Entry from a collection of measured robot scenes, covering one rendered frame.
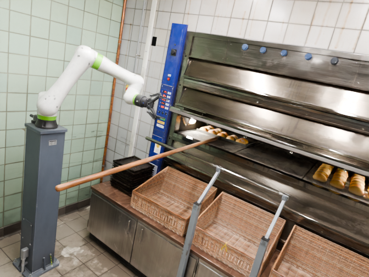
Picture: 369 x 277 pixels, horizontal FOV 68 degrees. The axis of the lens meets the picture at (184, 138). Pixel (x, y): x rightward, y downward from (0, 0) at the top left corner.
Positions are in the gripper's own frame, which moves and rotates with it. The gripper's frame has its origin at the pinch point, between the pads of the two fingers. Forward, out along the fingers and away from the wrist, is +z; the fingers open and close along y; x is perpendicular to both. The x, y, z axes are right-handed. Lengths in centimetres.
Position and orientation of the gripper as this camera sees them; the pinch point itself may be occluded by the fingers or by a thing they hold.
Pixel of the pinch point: (164, 109)
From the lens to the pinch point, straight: 196.1
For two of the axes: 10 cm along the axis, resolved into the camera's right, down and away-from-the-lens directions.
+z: 8.0, 3.1, -5.1
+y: -2.0, 9.4, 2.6
